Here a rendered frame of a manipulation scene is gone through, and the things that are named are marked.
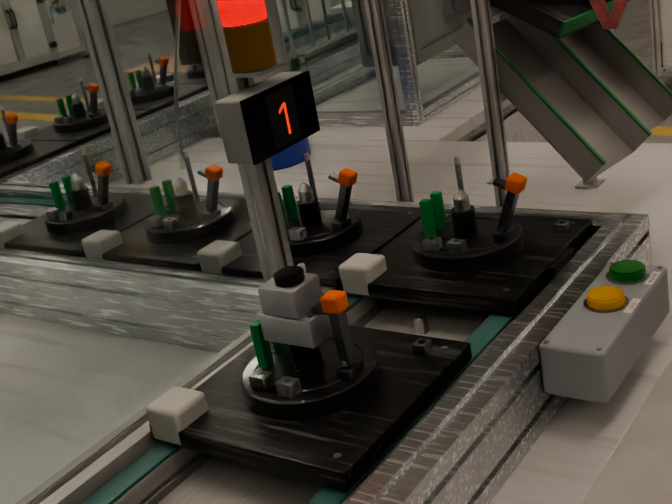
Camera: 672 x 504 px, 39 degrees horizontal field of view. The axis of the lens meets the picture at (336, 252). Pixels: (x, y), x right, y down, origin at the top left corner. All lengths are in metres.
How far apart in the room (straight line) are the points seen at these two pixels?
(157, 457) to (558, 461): 0.40
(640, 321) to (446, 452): 0.32
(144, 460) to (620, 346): 0.49
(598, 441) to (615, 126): 0.57
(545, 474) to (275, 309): 0.31
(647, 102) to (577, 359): 0.69
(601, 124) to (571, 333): 0.51
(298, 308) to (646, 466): 0.37
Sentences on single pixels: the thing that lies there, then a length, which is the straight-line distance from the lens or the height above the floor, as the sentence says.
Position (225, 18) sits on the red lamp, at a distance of 1.04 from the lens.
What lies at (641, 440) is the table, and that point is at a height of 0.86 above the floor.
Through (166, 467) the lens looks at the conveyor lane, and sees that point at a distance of 0.98.
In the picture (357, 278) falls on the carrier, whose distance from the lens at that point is 1.18.
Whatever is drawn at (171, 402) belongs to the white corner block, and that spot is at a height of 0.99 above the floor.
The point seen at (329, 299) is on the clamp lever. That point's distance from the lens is 0.90.
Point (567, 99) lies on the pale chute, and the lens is 1.46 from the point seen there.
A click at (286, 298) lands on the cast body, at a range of 0.92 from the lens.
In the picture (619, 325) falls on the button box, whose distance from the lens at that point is 1.04.
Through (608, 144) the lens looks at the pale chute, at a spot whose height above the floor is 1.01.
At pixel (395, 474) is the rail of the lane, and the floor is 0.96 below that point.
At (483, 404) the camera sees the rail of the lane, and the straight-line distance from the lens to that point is 0.92.
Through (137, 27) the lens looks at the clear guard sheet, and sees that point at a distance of 0.99.
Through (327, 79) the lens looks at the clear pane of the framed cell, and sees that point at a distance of 2.37.
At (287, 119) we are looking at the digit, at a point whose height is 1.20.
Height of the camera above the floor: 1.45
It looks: 22 degrees down
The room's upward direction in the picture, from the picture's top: 11 degrees counter-clockwise
